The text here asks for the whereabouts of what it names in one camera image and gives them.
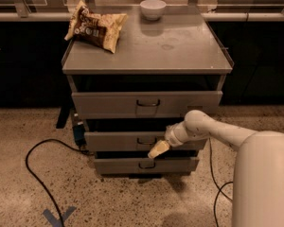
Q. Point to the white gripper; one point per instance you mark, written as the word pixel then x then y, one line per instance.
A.
pixel 171 136

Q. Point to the grey drawer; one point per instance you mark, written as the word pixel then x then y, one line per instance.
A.
pixel 145 165
pixel 144 104
pixel 122 140

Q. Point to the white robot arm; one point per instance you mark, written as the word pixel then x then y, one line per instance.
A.
pixel 258 185

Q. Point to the grey bottom drawer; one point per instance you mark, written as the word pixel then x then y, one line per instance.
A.
pixel 145 165

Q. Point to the grey top drawer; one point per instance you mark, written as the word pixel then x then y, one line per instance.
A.
pixel 144 104

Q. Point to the grey metal drawer cabinet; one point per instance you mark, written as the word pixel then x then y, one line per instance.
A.
pixel 178 52

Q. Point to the blue power box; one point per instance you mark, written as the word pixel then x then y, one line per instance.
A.
pixel 79 131

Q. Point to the brown and yellow chip bag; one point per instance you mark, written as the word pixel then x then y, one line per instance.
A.
pixel 102 30

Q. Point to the white ceramic bowl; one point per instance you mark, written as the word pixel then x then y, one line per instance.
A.
pixel 152 9

